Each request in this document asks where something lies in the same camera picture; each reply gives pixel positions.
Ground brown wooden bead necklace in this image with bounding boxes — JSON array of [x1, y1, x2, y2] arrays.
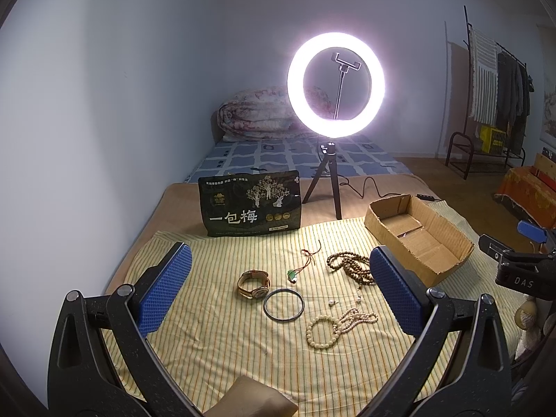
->
[[326, 250, 377, 286]]

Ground cream bead bracelet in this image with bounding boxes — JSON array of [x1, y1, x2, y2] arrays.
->
[[305, 315, 340, 350]]

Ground brown strap wristwatch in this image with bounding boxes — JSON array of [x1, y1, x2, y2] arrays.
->
[[237, 269, 271, 299]]

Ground green pendant red cord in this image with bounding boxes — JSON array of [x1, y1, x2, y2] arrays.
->
[[285, 238, 324, 285]]

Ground dark bangle ring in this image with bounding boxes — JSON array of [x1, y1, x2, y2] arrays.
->
[[263, 288, 306, 324]]

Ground orange covered box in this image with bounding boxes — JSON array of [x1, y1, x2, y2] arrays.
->
[[494, 167, 556, 229]]

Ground cardboard box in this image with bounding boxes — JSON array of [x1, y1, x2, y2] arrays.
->
[[365, 194, 474, 287]]

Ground yellow crate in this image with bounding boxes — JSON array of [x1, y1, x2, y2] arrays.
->
[[479, 125, 507, 154]]

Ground black clothes rack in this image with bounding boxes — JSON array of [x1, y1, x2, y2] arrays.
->
[[450, 22, 534, 173]]

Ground white striped hanging cloth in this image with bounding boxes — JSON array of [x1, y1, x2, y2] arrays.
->
[[469, 27, 499, 126]]

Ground dark hanging clothes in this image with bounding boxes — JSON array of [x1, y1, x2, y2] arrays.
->
[[496, 51, 534, 154]]

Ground blue patterned bedsheet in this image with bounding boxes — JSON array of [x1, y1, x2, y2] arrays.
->
[[187, 134, 409, 183]]

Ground black tripod stand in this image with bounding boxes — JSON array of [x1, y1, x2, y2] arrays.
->
[[302, 141, 342, 220]]

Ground tan bed blanket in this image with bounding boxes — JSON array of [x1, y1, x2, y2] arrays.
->
[[106, 170, 433, 293]]

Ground black phone holder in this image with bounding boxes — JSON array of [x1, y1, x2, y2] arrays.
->
[[332, 52, 361, 73]]

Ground black snack bag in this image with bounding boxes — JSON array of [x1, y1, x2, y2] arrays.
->
[[198, 170, 302, 237]]

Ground folded floral quilt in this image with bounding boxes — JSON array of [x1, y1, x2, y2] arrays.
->
[[213, 86, 316, 141]]

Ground black power cable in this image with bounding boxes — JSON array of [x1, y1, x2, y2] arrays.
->
[[334, 175, 442, 203]]

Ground landscape wall painting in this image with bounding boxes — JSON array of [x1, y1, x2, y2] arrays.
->
[[538, 25, 556, 148]]

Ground white ring light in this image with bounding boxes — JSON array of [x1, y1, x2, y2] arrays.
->
[[285, 31, 386, 139]]

